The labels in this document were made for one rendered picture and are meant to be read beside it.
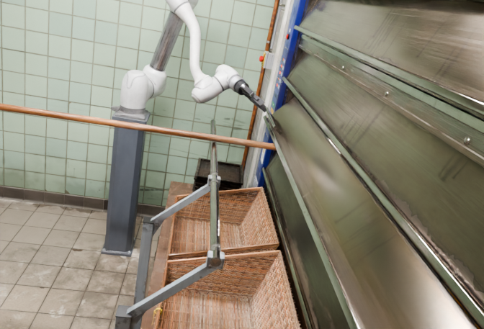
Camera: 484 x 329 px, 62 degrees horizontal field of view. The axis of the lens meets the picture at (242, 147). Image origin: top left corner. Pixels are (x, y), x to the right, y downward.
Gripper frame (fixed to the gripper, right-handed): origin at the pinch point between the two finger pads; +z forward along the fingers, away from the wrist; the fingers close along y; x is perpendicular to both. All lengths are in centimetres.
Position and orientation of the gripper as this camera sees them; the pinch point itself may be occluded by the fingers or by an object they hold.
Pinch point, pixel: (261, 104)
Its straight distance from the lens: 216.6
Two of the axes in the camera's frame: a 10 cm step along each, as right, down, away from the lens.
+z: 5.5, 5.6, -6.2
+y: 3.9, 4.9, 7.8
